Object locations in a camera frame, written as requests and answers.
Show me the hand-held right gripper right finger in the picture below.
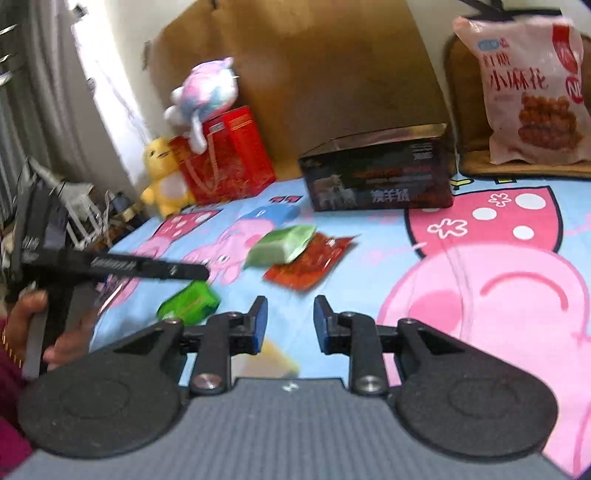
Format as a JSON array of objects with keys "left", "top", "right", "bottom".
[{"left": 314, "top": 295, "right": 485, "bottom": 397}]

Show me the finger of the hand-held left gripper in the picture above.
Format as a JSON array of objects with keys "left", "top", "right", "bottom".
[{"left": 69, "top": 251, "right": 211, "bottom": 281}]

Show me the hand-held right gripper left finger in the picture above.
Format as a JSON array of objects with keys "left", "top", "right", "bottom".
[{"left": 95, "top": 295, "right": 269, "bottom": 397}]

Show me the bright green snack packet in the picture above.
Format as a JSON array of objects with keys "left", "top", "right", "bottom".
[{"left": 156, "top": 281, "right": 221, "bottom": 324}]

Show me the red snack packet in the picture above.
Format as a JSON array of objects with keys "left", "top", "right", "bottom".
[{"left": 263, "top": 233, "right": 360, "bottom": 291}]

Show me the black sheep print box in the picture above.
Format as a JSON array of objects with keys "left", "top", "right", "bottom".
[{"left": 298, "top": 122, "right": 455, "bottom": 213}]

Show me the person's left forearm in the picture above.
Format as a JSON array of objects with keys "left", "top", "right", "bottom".
[{"left": 0, "top": 318, "right": 35, "bottom": 467}]

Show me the person's left hand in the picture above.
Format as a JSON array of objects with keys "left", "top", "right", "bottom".
[{"left": 2, "top": 291, "right": 100, "bottom": 370}]

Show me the pale yellow snack packet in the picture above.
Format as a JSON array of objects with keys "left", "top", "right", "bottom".
[{"left": 231, "top": 339, "right": 301, "bottom": 378}]

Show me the pale green snack packet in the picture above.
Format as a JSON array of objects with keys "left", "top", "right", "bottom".
[{"left": 242, "top": 224, "right": 318, "bottom": 270}]

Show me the yellow plush toy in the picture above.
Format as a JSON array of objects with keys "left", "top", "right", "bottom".
[{"left": 140, "top": 136, "right": 197, "bottom": 219}]

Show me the grey curtain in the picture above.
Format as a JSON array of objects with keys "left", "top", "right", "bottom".
[{"left": 0, "top": 0, "right": 139, "bottom": 195}]

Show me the printed blanket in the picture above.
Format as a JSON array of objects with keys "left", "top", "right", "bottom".
[{"left": 90, "top": 175, "right": 591, "bottom": 476}]

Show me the red gift box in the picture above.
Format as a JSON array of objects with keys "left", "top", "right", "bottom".
[{"left": 168, "top": 106, "right": 276, "bottom": 207}]

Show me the pink and blue plush toy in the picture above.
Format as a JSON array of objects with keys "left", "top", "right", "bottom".
[{"left": 165, "top": 56, "right": 239, "bottom": 154}]

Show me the wood grain board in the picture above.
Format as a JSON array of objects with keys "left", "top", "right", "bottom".
[{"left": 148, "top": 0, "right": 455, "bottom": 182}]

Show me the brown seat cushion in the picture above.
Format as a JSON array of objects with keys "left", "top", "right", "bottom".
[{"left": 443, "top": 34, "right": 591, "bottom": 179}]

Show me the large pink snack bag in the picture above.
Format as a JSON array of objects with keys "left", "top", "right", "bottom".
[{"left": 452, "top": 16, "right": 591, "bottom": 165}]

